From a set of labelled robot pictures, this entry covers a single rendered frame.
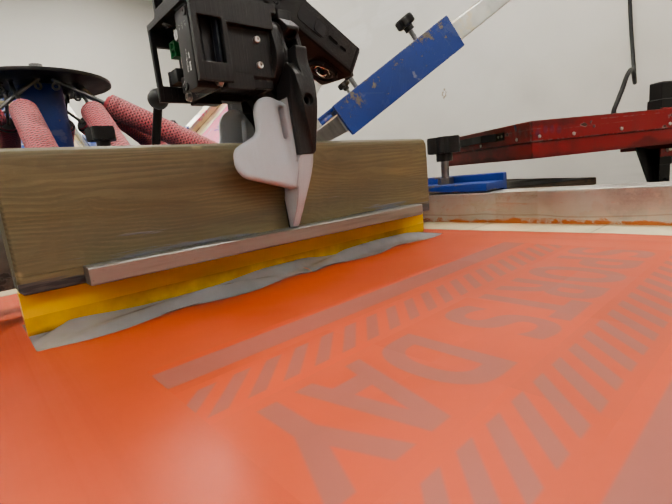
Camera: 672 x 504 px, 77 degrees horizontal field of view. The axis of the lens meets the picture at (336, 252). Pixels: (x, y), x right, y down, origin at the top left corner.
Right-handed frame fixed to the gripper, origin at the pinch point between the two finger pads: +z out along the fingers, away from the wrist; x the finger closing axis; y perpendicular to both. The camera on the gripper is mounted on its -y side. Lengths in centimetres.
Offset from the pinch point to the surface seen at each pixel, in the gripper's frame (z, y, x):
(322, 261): 4.6, -2.1, 1.7
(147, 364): 5.1, 14.5, 9.3
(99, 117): -19, -6, -70
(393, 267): 5.0, -4.0, 7.7
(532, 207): 3.2, -25.6, 8.7
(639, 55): -38, -200, -22
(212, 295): 4.8, 8.0, 2.2
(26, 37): -144, -50, -421
